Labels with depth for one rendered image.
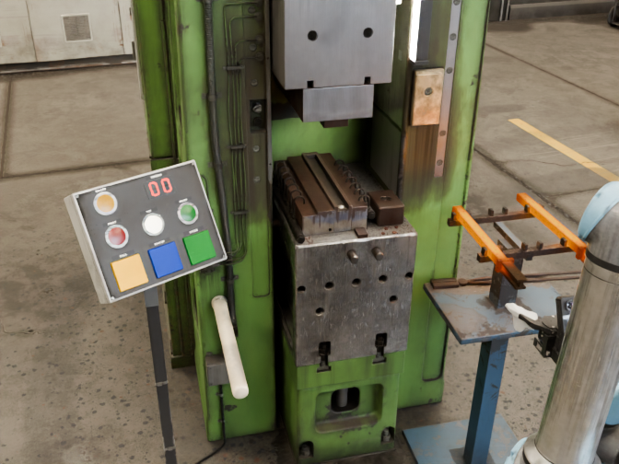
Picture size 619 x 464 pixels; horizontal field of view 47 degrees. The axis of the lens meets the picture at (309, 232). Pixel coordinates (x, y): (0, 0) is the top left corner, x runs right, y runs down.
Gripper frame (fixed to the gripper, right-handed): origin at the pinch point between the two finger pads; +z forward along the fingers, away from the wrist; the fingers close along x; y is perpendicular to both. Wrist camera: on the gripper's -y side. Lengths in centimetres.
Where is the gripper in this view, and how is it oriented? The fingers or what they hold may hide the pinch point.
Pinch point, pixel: (533, 297)
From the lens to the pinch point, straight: 182.4
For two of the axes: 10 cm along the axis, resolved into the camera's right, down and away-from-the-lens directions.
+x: 9.8, -0.9, 1.9
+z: -2.1, -4.8, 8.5
